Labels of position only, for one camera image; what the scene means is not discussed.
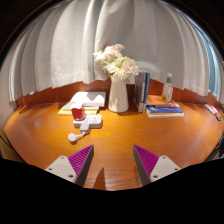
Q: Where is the white curtain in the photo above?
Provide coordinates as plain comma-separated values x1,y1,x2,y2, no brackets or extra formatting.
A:
0,0,224,104

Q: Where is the white power strip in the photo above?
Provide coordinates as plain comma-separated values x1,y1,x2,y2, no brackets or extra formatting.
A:
73,114,103,135

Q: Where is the orange book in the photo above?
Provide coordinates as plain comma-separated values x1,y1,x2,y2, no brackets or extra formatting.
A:
146,94,181,109

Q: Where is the white and pink flower bouquet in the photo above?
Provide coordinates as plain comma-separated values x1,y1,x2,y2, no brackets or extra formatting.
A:
92,43,140,81

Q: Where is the thick white book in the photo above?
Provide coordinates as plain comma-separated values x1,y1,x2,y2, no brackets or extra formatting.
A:
70,91,107,108

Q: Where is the red and white flat item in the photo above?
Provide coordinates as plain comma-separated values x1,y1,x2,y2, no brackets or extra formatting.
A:
203,103,222,122

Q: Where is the dark grey upright book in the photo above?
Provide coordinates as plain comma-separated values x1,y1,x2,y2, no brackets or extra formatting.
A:
133,71,147,113

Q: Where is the clear bottle with green label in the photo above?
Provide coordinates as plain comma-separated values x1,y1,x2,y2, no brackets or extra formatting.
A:
161,72,174,103

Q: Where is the red and white charger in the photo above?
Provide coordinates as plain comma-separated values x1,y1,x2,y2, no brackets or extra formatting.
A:
70,102,87,121

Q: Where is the white power strip cable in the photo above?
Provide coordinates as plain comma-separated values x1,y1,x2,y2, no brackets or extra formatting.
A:
67,130,88,144

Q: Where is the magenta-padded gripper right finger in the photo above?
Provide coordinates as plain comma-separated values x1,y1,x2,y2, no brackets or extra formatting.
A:
132,144,181,187

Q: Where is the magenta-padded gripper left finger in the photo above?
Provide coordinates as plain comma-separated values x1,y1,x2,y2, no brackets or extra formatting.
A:
45,144,95,188

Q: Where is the blue upright book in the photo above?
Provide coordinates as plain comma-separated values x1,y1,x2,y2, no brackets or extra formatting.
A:
142,72,151,114

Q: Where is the pale green book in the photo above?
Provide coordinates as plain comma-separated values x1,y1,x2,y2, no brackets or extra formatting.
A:
62,101,100,112

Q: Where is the white ceramic vase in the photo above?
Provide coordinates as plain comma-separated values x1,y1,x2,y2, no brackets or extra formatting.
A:
107,75,130,114

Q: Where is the white flat book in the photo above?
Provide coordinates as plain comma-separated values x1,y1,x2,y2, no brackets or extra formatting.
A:
146,111,185,119

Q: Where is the yellow book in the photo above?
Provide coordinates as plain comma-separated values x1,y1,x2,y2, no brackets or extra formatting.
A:
57,105,100,116

